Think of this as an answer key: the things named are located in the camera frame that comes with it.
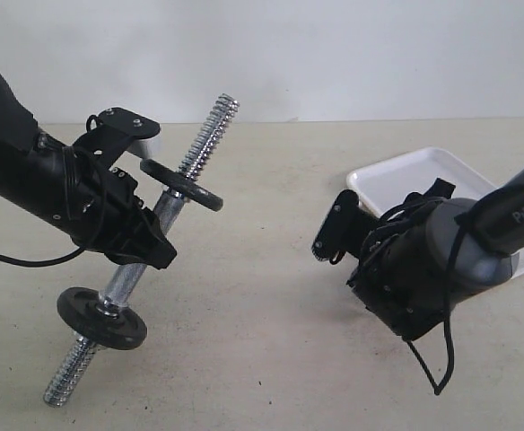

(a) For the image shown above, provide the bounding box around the white rectangular tray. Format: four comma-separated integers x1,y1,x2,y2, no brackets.
345,145,524,277

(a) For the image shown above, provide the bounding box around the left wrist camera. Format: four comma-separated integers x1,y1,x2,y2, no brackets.
76,107,161,167

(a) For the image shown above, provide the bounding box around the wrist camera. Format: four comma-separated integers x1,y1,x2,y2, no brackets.
76,107,161,167
310,178,456,265

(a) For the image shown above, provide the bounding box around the black plate bar end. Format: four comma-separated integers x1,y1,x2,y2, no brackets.
140,159,223,212

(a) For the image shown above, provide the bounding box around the chrome spin-lock collar nut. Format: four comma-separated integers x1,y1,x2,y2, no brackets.
92,302,126,321

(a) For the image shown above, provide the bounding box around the chrome dumbbell bar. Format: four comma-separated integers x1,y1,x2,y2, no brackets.
43,93,240,408

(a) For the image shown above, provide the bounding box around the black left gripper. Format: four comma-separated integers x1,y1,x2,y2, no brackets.
71,167,177,269

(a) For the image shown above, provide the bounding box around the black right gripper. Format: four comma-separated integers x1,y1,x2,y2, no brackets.
347,202,449,340

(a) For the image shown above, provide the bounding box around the black plate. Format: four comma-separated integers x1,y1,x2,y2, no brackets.
57,286,148,350

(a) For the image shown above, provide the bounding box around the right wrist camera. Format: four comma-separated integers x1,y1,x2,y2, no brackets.
310,178,456,265

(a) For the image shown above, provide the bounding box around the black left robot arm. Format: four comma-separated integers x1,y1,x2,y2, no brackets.
0,74,177,269

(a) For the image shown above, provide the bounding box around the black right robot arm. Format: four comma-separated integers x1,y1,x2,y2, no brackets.
347,169,524,341

